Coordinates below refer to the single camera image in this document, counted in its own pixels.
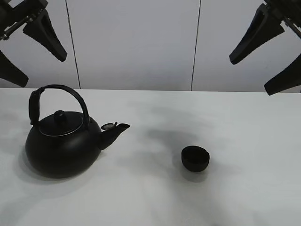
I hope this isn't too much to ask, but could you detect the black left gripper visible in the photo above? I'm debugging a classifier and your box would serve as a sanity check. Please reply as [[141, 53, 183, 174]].
[[0, 0, 67, 87]]

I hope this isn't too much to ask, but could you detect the black round teapot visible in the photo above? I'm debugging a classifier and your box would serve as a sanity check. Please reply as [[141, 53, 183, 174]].
[[25, 84, 130, 179]]

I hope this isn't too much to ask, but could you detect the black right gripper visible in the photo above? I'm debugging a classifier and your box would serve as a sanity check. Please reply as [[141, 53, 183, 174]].
[[229, 0, 301, 96]]

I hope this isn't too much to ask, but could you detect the small black teacup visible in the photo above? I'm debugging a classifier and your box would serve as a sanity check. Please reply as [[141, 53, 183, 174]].
[[181, 145, 210, 173]]

